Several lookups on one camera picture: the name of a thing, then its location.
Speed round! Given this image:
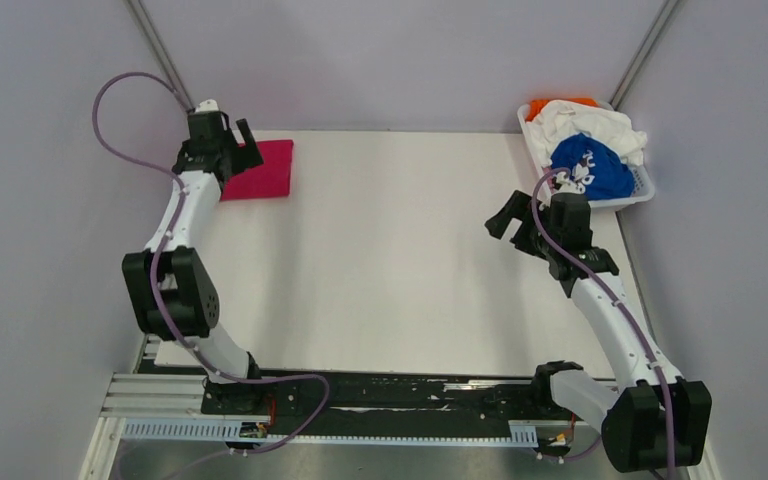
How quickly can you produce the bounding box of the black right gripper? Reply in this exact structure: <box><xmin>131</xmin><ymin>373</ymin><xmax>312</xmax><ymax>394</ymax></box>
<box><xmin>484</xmin><ymin>190</ymin><xmax>559</xmax><ymax>261</ymax></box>

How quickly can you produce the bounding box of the pink t-shirt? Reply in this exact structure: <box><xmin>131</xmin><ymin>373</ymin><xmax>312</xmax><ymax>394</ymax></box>
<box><xmin>220</xmin><ymin>139</ymin><xmax>295</xmax><ymax>202</ymax></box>

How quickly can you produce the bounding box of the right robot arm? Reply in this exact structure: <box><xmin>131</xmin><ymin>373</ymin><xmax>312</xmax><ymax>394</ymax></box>
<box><xmin>484</xmin><ymin>190</ymin><xmax>712</xmax><ymax>473</ymax></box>

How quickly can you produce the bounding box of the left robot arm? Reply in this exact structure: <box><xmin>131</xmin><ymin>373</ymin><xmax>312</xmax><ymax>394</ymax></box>
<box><xmin>122</xmin><ymin>100</ymin><xmax>267</xmax><ymax>413</ymax></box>

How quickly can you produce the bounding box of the blue t-shirt in basket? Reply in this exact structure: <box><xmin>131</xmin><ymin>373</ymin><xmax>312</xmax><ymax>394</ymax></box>
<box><xmin>550</xmin><ymin>133</ymin><xmax>635</xmax><ymax>201</ymax></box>

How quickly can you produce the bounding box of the white t-shirt in basket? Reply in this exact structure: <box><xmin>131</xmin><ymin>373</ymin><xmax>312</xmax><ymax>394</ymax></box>
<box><xmin>518</xmin><ymin>100</ymin><xmax>648</xmax><ymax>168</ymax></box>

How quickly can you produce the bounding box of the orange t-shirt in basket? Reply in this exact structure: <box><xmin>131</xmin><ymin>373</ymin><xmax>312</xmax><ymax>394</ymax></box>
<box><xmin>522</xmin><ymin>97</ymin><xmax>600</xmax><ymax>122</ymax></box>

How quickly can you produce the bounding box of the white perforated laundry basket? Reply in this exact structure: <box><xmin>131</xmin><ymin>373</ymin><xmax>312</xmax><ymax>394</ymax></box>
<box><xmin>517</xmin><ymin>98</ymin><xmax>655</xmax><ymax>211</ymax></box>

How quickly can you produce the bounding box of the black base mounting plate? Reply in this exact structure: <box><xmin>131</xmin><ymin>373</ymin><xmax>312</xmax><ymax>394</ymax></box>
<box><xmin>200</xmin><ymin>369</ymin><xmax>597</xmax><ymax>439</ymax></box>

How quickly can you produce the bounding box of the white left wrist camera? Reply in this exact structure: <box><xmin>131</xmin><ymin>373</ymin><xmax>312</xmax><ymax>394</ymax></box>
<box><xmin>194</xmin><ymin>99</ymin><xmax>221</xmax><ymax>114</ymax></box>

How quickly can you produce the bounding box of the aluminium frame rail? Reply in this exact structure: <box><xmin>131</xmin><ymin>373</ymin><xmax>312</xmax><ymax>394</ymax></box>
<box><xmin>102</xmin><ymin>372</ymin><xmax>571</xmax><ymax>420</ymax></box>

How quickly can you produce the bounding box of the white slotted cable duct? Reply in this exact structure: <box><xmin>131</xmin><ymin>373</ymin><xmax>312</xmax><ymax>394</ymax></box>
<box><xmin>122</xmin><ymin>419</ymin><xmax>538</xmax><ymax>448</ymax></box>

